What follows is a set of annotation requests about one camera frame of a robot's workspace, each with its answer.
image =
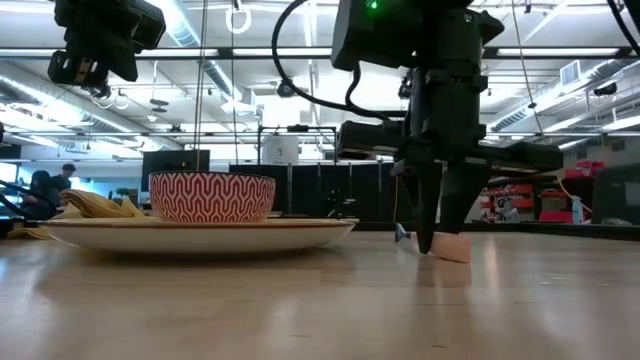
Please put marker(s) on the red storage bin shelf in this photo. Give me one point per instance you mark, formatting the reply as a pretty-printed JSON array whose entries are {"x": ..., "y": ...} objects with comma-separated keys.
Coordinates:
[{"x": 520, "y": 205}]

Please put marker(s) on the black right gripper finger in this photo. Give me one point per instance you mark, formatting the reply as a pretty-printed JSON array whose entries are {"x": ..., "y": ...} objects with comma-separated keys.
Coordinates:
[
  {"x": 428, "y": 210},
  {"x": 460, "y": 195}
]

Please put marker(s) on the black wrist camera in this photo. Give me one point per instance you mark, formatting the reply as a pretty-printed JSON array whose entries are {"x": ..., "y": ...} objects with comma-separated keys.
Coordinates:
[
  {"x": 370, "y": 35},
  {"x": 149, "y": 25}
]

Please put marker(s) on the patterned ceramic bowl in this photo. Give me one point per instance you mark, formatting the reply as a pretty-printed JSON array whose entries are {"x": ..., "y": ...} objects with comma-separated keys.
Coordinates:
[{"x": 210, "y": 197}]

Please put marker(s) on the black monitor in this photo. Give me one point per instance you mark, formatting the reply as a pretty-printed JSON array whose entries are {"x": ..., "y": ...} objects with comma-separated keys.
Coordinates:
[{"x": 175, "y": 162}]

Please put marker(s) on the black aluminium table frame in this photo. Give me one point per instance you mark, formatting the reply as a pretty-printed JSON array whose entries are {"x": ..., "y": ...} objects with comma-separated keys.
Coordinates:
[{"x": 550, "y": 230}]

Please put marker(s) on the black partition panels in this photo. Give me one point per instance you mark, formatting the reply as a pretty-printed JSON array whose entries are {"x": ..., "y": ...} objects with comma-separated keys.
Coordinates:
[{"x": 310, "y": 192}]

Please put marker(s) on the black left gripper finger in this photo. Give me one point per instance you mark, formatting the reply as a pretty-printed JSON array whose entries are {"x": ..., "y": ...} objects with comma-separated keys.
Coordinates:
[{"x": 75, "y": 72}]

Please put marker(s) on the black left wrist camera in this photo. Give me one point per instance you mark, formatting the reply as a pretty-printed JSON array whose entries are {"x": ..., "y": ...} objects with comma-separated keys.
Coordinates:
[{"x": 149, "y": 25}]

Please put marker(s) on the yellow cloth napkin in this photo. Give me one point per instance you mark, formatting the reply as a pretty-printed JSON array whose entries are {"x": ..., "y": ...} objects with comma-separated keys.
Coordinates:
[{"x": 95, "y": 205}]

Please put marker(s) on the round yellow plate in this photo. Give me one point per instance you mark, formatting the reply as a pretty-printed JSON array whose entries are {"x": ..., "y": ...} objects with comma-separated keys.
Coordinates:
[{"x": 200, "y": 237}]

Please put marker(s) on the standing person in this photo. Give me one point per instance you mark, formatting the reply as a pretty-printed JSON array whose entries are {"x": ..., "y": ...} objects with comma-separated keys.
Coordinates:
[{"x": 64, "y": 177}]

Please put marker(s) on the red boxes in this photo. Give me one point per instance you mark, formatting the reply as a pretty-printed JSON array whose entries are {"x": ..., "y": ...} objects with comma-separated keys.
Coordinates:
[{"x": 585, "y": 170}]

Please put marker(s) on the clear spray bottle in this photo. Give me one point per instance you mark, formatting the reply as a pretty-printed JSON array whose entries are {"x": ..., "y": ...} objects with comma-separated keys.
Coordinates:
[{"x": 577, "y": 212}]

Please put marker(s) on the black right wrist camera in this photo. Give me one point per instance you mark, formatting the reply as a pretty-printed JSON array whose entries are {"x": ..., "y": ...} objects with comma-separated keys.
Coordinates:
[{"x": 370, "y": 35}]

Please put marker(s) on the seated person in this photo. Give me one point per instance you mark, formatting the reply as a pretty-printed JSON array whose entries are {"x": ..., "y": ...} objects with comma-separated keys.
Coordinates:
[{"x": 40, "y": 197}]

